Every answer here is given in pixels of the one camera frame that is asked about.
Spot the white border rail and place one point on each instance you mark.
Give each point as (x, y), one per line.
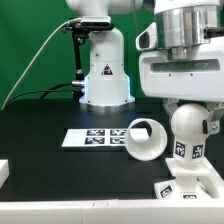
(114, 212)
(213, 182)

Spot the white right border rail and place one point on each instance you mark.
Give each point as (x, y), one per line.
(213, 182)

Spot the white lamp bulb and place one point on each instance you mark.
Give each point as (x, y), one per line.
(189, 139)

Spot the white tag sheet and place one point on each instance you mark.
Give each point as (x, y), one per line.
(94, 137)

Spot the white front border rail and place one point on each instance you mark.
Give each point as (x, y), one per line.
(114, 212)

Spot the black camera on stand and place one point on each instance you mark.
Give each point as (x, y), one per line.
(83, 50)

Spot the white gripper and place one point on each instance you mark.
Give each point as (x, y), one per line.
(199, 78)

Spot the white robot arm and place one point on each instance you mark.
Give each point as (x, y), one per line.
(180, 56)

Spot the white lamp base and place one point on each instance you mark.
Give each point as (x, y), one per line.
(185, 183)

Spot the white left border block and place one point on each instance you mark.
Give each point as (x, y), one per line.
(4, 171)

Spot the white lamp shade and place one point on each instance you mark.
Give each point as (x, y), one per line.
(145, 139)

